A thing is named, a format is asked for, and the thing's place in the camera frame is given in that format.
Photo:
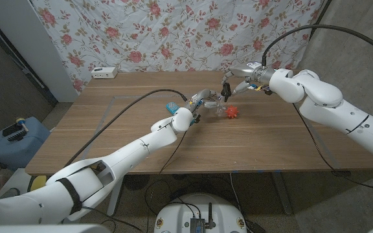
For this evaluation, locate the black antenna module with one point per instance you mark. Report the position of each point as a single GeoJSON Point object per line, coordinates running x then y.
{"type": "Point", "coordinates": [197, 223]}

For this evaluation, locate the blue storage box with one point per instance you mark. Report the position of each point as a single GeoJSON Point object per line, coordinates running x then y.
{"type": "Point", "coordinates": [18, 150]}

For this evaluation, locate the floral backdrop cloth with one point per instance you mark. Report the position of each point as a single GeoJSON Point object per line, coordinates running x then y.
{"type": "Point", "coordinates": [180, 32]}

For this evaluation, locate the black backdrop stand pole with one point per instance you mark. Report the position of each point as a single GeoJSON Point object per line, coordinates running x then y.
{"type": "Point", "coordinates": [321, 14]}

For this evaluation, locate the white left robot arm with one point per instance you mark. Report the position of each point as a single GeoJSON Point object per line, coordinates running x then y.
{"type": "Point", "coordinates": [134, 150]}

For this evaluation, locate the black brush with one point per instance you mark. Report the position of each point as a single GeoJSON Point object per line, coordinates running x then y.
{"type": "Point", "coordinates": [13, 131]}

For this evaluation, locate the clear plastic spray bottle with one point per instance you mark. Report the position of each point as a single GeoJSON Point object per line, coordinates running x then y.
{"type": "Point", "coordinates": [220, 111]}

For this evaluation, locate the grey table leg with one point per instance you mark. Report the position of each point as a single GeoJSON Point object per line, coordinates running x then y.
{"type": "Point", "coordinates": [282, 194]}

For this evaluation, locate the white power strip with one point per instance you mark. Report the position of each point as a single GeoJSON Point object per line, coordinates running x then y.
{"type": "Point", "coordinates": [104, 72]}

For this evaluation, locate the grey round item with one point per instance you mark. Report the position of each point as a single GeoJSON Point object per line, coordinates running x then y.
{"type": "Point", "coordinates": [6, 193]}

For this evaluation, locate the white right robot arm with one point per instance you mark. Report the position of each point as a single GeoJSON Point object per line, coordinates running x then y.
{"type": "Point", "coordinates": [329, 103]}

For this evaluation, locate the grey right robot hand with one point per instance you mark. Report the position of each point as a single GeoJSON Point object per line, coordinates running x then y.
{"type": "Point", "coordinates": [254, 74]}

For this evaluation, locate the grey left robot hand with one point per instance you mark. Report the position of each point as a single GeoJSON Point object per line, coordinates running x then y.
{"type": "Point", "coordinates": [202, 96]}

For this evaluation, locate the yellow blue small tool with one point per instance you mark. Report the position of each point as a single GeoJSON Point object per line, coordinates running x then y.
{"type": "Point", "coordinates": [21, 122]}

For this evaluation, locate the red spiky stress ball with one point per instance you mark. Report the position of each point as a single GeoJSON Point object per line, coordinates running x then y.
{"type": "Point", "coordinates": [232, 112]}

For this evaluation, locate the yellow disc with black rim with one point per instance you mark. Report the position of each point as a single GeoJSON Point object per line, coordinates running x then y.
{"type": "Point", "coordinates": [38, 182]}

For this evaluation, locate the white robot torso base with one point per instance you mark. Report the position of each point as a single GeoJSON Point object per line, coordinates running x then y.
{"type": "Point", "coordinates": [180, 210]}

